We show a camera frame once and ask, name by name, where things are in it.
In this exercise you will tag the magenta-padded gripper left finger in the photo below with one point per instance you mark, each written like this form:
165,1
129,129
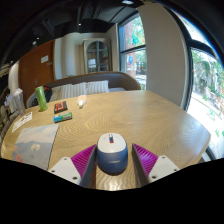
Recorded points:
65,168

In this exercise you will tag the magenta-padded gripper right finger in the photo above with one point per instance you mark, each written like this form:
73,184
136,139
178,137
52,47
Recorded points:
160,166

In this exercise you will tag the blue and white computer mouse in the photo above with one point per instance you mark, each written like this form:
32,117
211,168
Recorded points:
112,155

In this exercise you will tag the green and blue small pack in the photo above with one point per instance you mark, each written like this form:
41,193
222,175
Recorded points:
62,117

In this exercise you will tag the black box with red print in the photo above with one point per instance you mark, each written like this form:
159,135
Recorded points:
60,106

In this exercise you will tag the white sticker sheet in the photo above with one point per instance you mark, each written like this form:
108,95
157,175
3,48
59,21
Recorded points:
22,122

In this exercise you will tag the white squeeze tube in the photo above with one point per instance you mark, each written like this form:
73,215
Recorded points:
81,101

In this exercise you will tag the green drink can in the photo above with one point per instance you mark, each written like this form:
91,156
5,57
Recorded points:
41,98

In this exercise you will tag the black and red backpack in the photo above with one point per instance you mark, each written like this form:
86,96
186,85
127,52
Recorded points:
47,93

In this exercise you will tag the wide striped cushion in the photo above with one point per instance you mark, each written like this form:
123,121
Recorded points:
70,90

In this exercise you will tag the small striped cushion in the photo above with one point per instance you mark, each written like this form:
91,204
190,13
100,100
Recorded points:
97,87

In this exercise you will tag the black framed window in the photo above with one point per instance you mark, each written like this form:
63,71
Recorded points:
133,50
206,90

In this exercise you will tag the brown curved sofa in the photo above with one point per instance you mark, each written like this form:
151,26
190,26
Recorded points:
116,80

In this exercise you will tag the wooden door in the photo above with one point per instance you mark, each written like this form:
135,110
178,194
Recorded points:
35,75

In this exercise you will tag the glass door cabinet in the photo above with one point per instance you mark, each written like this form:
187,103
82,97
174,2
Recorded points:
97,56

